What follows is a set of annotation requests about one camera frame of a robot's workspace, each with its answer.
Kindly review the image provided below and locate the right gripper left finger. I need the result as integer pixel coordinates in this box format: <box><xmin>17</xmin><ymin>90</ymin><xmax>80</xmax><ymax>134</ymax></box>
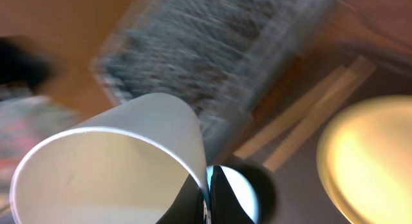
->
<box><xmin>156</xmin><ymin>175</ymin><xmax>205</xmax><ymax>224</ymax></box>

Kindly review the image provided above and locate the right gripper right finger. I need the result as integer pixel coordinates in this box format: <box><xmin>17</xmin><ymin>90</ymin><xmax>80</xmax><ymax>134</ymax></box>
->
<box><xmin>210</xmin><ymin>165</ymin><xmax>254</xmax><ymax>224</ymax></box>

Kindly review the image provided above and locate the white paper cup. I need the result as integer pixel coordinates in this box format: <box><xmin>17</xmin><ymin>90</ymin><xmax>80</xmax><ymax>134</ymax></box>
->
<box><xmin>10</xmin><ymin>93</ymin><xmax>210</xmax><ymax>223</ymax></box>

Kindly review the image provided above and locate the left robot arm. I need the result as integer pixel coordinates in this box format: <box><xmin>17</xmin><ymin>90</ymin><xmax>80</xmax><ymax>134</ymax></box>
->
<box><xmin>1</xmin><ymin>37</ymin><xmax>57</xmax><ymax>92</ymax></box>

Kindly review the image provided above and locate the light blue bowl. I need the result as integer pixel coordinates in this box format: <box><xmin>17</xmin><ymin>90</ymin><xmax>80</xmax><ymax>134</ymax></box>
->
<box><xmin>207</xmin><ymin>157</ymin><xmax>277</xmax><ymax>224</ymax></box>

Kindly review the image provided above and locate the left wooden chopstick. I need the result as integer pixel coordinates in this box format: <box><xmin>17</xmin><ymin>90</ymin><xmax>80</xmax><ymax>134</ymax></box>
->
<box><xmin>234</xmin><ymin>66</ymin><xmax>354</xmax><ymax>158</ymax></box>

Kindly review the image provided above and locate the wooden chopstick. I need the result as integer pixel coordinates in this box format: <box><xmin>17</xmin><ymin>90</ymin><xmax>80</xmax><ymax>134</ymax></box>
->
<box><xmin>263</xmin><ymin>55</ymin><xmax>377</xmax><ymax>173</ymax></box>
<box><xmin>234</xmin><ymin>66</ymin><xmax>354</xmax><ymax>158</ymax></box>

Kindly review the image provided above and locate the dark brown serving tray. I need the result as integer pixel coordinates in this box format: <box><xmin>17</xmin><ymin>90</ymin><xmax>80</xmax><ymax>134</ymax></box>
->
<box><xmin>221</xmin><ymin>50</ymin><xmax>412</xmax><ymax>224</ymax></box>

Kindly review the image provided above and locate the yellow plate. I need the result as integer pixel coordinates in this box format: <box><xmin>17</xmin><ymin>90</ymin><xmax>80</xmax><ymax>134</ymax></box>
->
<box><xmin>317</xmin><ymin>95</ymin><xmax>411</xmax><ymax>223</ymax></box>

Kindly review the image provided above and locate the grey dish rack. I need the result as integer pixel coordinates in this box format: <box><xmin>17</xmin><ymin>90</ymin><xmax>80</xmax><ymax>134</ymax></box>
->
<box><xmin>93</xmin><ymin>0</ymin><xmax>335</xmax><ymax>162</ymax></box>

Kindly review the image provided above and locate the right wooden chopstick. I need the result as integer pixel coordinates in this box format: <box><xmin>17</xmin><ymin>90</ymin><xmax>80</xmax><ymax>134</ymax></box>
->
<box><xmin>263</xmin><ymin>55</ymin><xmax>377</xmax><ymax>173</ymax></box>

